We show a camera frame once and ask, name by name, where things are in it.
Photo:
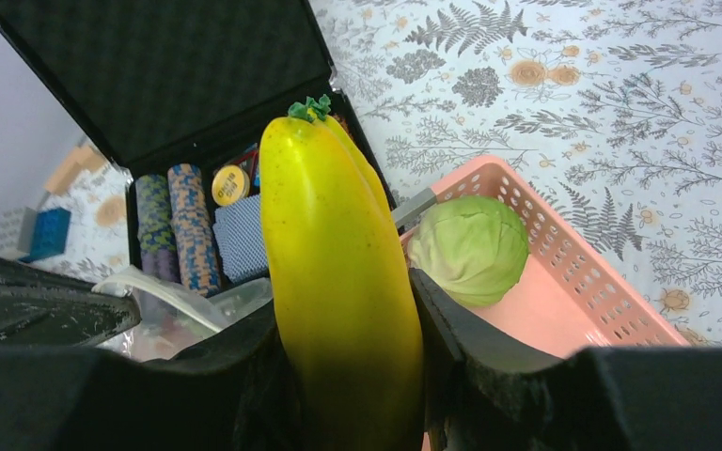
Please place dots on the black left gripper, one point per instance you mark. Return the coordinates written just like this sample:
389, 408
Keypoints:
39, 308

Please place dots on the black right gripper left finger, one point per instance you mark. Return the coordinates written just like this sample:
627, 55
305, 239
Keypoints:
229, 392

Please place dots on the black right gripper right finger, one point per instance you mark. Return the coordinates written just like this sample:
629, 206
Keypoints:
489, 391

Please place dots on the clear zip top bag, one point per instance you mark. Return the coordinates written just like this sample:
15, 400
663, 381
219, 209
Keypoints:
173, 317

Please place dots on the yellow toy banana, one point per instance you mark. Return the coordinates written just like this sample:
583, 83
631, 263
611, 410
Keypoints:
344, 307

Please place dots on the blue brick by case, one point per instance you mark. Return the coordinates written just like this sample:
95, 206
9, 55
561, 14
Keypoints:
50, 234

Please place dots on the pink perforated plastic basket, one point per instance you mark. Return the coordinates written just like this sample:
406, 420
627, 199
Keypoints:
568, 297

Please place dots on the blue playing card deck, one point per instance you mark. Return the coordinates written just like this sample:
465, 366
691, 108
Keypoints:
239, 239

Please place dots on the green toy cabbage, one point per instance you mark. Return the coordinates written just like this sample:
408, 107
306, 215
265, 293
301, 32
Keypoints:
475, 248

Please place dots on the yellow dealer chip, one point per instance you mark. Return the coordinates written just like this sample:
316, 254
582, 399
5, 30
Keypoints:
230, 184

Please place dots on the black poker chip case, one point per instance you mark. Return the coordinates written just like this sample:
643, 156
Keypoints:
157, 83

